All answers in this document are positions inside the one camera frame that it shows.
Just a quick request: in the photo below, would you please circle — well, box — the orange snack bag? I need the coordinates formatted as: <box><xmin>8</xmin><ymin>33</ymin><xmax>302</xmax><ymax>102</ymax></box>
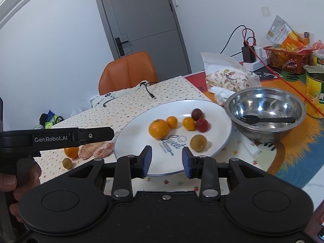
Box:
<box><xmin>266</xmin><ymin>15</ymin><xmax>308</xmax><ymax>52</ymax></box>

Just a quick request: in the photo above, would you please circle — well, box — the black power adapter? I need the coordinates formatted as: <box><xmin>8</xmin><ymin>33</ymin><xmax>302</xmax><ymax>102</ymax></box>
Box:
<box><xmin>242</xmin><ymin>45</ymin><xmax>256</xmax><ymax>63</ymax></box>

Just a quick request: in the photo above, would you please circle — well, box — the stainless steel bowl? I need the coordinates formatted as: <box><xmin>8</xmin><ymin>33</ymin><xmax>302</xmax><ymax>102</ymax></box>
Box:
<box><xmin>224</xmin><ymin>87</ymin><xmax>306</xmax><ymax>143</ymax></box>

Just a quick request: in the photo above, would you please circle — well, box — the red plastic basket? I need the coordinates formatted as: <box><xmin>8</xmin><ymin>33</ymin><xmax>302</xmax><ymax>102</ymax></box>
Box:
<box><xmin>263</xmin><ymin>46</ymin><xmax>312</xmax><ymax>75</ymax></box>

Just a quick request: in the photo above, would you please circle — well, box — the grey door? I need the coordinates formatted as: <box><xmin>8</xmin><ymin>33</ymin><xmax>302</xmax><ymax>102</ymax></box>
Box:
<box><xmin>96</xmin><ymin>0</ymin><xmax>192</xmax><ymax>81</ymax></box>

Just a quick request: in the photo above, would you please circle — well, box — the tiny orange kumquat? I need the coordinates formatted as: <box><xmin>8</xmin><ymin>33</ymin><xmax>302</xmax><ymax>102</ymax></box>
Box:
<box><xmin>166</xmin><ymin>116</ymin><xmax>178</xmax><ymax>129</ymax></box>

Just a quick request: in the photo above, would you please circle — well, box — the black door handle lock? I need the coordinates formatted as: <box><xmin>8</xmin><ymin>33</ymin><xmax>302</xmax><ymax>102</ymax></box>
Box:
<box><xmin>115</xmin><ymin>37</ymin><xmax>129</xmax><ymax>56</ymax></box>

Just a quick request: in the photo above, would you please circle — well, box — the black plastic spoon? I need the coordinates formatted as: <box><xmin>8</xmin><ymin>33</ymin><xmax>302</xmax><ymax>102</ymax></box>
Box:
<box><xmin>240</xmin><ymin>115</ymin><xmax>296</xmax><ymax>125</ymax></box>

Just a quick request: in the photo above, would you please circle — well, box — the yellow tin can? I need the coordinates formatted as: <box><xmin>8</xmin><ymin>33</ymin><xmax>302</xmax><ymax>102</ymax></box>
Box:
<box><xmin>304</xmin><ymin>65</ymin><xmax>323</xmax><ymax>120</ymax></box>
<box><xmin>312</xmin><ymin>49</ymin><xmax>324</xmax><ymax>68</ymax></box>

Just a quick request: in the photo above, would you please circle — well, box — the small orange on plate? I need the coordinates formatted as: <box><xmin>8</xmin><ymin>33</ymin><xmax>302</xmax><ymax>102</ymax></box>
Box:
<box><xmin>148</xmin><ymin>119</ymin><xmax>170</xmax><ymax>140</ymax></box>

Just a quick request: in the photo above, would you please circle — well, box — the dark red cherry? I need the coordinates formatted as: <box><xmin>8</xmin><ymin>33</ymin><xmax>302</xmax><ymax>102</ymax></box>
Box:
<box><xmin>191</xmin><ymin>108</ymin><xmax>204</xmax><ymax>121</ymax></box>

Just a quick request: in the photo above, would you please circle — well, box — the white plate with blue rim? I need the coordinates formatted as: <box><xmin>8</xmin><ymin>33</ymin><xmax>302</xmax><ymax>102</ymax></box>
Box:
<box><xmin>115</xmin><ymin>99</ymin><xmax>233</xmax><ymax>176</ymax></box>

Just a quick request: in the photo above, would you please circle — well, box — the red cable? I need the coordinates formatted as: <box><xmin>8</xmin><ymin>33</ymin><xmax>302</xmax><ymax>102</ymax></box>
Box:
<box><xmin>241</xmin><ymin>27</ymin><xmax>324</xmax><ymax>113</ymax></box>

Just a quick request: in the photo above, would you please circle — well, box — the brown longan fruit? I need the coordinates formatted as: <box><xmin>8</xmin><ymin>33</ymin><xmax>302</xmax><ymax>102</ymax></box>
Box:
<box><xmin>62</xmin><ymin>158</ymin><xmax>73</xmax><ymax>169</ymax></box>

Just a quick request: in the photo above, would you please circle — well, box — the yellow-brown longan on plate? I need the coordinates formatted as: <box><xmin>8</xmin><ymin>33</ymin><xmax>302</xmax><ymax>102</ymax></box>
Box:
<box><xmin>190</xmin><ymin>134</ymin><xmax>208</xmax><ymax>152</ymax></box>

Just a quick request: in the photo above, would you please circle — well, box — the black cable long end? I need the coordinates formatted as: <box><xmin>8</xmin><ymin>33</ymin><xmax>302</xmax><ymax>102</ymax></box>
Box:
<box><xmin>139</xmin><ymin>81</ymin><xmax>158</xmax><ymax>100</ymax></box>

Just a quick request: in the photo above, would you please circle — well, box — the person left hand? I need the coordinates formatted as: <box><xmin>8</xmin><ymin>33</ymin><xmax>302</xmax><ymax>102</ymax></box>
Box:
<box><xmin>1</xmin><ymin>156</ymin><xmax>42</xmax><ymax>224</ymax></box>

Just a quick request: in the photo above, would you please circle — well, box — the small yellow-orange kumquat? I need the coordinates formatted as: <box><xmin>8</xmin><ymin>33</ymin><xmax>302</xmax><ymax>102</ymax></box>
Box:
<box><xmin>182</xmin><ymin>117</ymin><xmax>195</xmax><ymax>131</ymax></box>

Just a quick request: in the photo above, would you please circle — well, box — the large orange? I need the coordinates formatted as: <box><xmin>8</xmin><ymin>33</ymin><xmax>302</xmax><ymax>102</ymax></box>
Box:
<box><xmin>64</xmin><ymin>147</ymin><xmax>79</xmax><ymax>160</ymax></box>

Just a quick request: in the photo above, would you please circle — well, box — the white pillow with black letters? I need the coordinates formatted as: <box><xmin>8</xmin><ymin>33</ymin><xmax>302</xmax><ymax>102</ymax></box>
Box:
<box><xmin>90</xmin><ymin>80</ymin><xmax>148</xmax><ymax>108</ymax></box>

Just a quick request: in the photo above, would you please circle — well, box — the orange chair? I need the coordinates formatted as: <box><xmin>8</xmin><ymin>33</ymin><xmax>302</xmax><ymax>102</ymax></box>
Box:
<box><xmin>98</xmin><ymin>51</ymin><xmax>158</xmax><ymax>95</ymax></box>

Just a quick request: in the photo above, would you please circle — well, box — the colourful table mat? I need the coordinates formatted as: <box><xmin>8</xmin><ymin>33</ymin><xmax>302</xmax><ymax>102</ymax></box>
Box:
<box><xmin>183</xmin><ymin>64</ymin><xmax>324</xmax><ymax>190</ymax></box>

